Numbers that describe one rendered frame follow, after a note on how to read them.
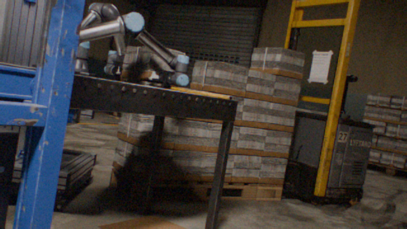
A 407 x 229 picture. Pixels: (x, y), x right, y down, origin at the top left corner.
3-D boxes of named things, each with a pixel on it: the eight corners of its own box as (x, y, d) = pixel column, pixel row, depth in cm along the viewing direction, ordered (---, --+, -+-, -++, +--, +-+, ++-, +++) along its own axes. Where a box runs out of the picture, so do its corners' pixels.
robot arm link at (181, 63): (174, 55, 291) (172, 72, 292) (179, 54, 281) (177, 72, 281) (186, 57, 294) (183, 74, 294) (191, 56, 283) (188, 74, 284)
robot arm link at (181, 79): (191, 74, 284) (188, 88, 284) (181, 73, 293) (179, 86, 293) (180, 72, 279) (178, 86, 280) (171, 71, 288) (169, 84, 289)
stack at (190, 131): (108, 185, 347) (124, 77, 343) (228, 187, 413) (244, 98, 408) (128, 199, 315) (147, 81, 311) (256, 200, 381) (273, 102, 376)
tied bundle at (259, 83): (217, 93, 391) (221, 67, 390) (243, 98, 408) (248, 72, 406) (244, 97, 360) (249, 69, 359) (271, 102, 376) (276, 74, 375)
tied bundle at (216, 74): (189, 88, 375) (193, 61, 374) (217, 93, 391) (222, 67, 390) (215, 93, 344) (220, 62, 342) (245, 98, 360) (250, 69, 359)
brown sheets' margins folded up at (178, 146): (111, 166, 346) (121, 101, 344) (231, 172, 412) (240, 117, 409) (132, 179, 315) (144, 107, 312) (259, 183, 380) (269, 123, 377)
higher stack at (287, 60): (227, 187, 412) (252, 46, 405) (253, 188, 429) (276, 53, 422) (255, 200, 380) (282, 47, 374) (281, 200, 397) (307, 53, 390)
